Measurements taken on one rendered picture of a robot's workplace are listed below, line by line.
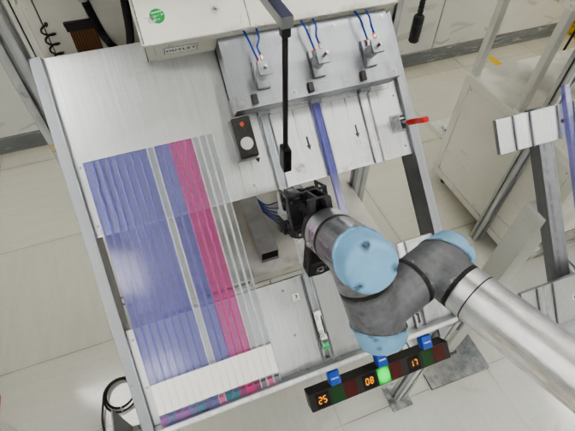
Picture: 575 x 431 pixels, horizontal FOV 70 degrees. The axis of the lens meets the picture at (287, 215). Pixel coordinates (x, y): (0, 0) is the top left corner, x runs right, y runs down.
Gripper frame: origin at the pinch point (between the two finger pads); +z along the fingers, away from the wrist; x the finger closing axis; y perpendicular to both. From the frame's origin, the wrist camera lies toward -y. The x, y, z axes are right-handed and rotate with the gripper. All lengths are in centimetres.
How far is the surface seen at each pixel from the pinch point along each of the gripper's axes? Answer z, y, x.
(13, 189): 168, -5, 101
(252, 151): -0.1, 13.1, 4.8
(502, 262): 6, -33, -57
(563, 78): 30, 7, -104
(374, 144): 3.2, 7.8, -21.8
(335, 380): -9.7, -35.0, -0.1
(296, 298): -3.6, -17.3, 3.1
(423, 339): -9.3, -33.8, -21.3
